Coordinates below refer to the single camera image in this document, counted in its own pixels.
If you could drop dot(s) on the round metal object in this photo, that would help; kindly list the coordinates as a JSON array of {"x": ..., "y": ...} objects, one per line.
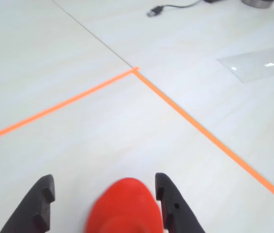
[{"x": 258, "y": 3}]

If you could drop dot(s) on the red rubber duck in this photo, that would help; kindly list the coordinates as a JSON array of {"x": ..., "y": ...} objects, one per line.
[{"x": 125, "y": 206}]

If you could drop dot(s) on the clear plastic sheet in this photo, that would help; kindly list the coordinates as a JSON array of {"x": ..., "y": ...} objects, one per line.
[{"x": 256, "y": 68}]

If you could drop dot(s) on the orange tape strip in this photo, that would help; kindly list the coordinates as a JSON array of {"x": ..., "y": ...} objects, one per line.
[
  {"x": 200, "y": 126},
  {"x": 54, "y": 108}
]

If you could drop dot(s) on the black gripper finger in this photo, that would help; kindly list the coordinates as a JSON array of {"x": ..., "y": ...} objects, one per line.
[
  {"x": 176, "y": 211},
  {"x": 35, "y": 201}
]

